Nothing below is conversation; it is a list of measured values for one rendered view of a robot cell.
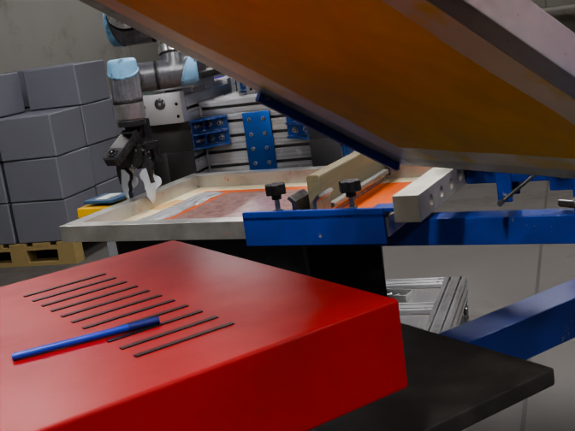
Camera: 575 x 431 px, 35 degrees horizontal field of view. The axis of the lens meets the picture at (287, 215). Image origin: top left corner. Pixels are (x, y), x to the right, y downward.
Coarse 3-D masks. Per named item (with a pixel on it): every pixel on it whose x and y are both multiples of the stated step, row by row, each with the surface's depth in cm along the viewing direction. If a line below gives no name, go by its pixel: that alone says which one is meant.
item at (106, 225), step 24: (288, 168) 240; (312, 168) 234; (408, 168) 223; (144, 192) 233; (168, 192) 237; (96, 216) 210; (120, 216) 218; (72, 240) 203; (96, 240) 200; (120, 240) 197; (144, 240) 195
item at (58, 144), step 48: (0, 96) 604; (48, 96) 625; (96, 96) 638; (0, 144) 594; (48, 144) 585; (96, 144) 636; (0, 192) 604; (48, 192) 593; (96, 192) 633; (0, 240) 613; (48, 240) 602
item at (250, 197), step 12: (228, 192) 236; (240, 192) 234; (252, 192) 232; (264, 192) 229; (288, 192) 225; (372, 192) 211; (384, 192) 209; (396, 192) 207; (204, 204) 225; (216, 204) 222; (228, 204) 220; (240, 204) 218; (252, 204) 216; (264, 204) 214
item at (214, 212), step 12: (288, 204) 210; (348, 204) 201; (360, 204) 200; (372, 204) 198; (180, 216) 214; (192, 216) 212; (204, 216) 210; (216, 216) 208; (228, 216) 206; (240, 216) 204
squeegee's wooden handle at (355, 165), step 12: (348, 156) 200; (360, 156) 204; (324, 168) 189; (336, 168) 191; (348, 168) 197; (360, 168) 203; (372, 168) 210; (384, 168) 218; (312, 180) 184; (324, 180) 185; (336, 180) 191; (360, 180) 203; (312, 192) 184; (336, 192) 191; (312, 204) 185
